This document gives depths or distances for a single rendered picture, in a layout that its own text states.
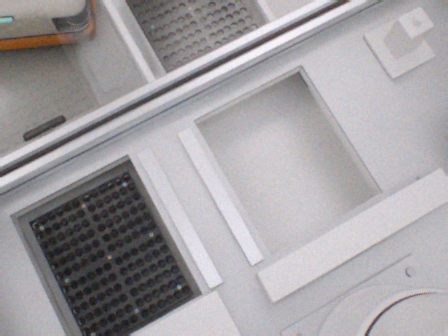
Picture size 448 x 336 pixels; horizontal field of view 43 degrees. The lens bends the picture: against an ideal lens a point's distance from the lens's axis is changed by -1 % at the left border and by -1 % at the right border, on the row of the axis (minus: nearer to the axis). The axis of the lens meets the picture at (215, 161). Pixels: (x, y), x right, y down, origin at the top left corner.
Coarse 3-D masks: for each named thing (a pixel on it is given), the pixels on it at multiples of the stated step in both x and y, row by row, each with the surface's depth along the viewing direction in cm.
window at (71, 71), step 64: (0, 0) 49; (64, 0) 54; (128, 0) 60; (192, 0) 67; (256, 0) 75; (320, 0) 86; (0, 64) 58; (64, 64) 65; (128, 64) 73; (192, 64) 83; (0, 128) 70; (64, 128) 80
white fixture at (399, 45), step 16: (400, 16) 95; (416, 16) 85; (368, 32) 94; (384, 32) 94; (400, 32) 87; (416, 32) 86; (384, 48) 93; (400, 48) 90; (416, 48) 93; (384, 64) 93; (400, 64) 93; (416, 64) 93
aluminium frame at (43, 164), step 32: (352, 0) 91; (384, 0) 95; (288, 32) 90; (320, 32) 93; (224, 64) 88; (256, 64) 91; (160, 96) 87; (192, 96) 90; (96, 128) 85; (128, 128) 88; (32, 160) 84; (64, 160) 86; (0, 192) 84
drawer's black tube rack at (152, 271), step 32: (96, 192) 95; (128, 192) 92; (64, 224) 93; (96, 224) 91; (128, 224) 94; (64, 256) 89; (96, 256) 89; (128, 256) 93; (160, 256) 89; (64, 288) 91; (96, 288) 91; (128, 288) 88; (160, 288) 88; (96, 320) 87; (128, 320) 87
